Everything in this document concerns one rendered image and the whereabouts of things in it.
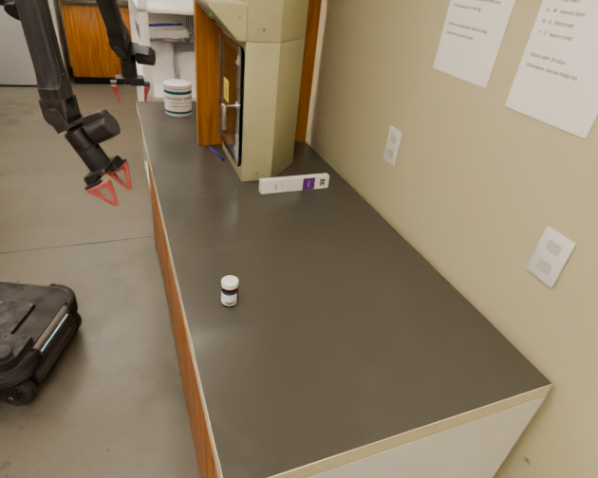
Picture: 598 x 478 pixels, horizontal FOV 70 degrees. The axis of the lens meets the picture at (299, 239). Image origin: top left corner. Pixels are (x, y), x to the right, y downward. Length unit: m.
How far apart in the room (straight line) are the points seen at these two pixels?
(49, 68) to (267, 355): 0.81
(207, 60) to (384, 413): 1.41
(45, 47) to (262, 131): 0.69
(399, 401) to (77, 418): 1.47
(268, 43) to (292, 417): 1.08
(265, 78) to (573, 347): 1.12
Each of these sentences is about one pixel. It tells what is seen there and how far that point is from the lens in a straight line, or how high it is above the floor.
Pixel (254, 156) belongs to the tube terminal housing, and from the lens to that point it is 1.54.
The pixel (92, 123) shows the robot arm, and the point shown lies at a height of 1.25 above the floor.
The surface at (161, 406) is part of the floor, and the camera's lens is 2.02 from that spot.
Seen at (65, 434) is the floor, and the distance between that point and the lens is 2.03.
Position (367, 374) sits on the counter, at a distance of 0.92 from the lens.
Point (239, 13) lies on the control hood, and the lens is 1.42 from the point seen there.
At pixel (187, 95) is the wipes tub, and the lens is 2.22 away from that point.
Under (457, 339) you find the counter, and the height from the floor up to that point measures 0.94.
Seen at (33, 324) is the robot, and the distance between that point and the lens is 2.14.
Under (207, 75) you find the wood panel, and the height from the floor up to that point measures 1.22.
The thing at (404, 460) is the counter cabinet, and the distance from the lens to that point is 0.95.
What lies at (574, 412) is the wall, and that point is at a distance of 1.12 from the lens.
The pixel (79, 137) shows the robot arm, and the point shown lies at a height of 1.21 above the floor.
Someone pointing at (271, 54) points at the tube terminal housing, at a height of 1.38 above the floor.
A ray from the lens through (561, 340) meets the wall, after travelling 1.08.
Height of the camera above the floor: 1.62
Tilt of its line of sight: 33 degrees down
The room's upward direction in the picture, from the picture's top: 7 degrees clockwise
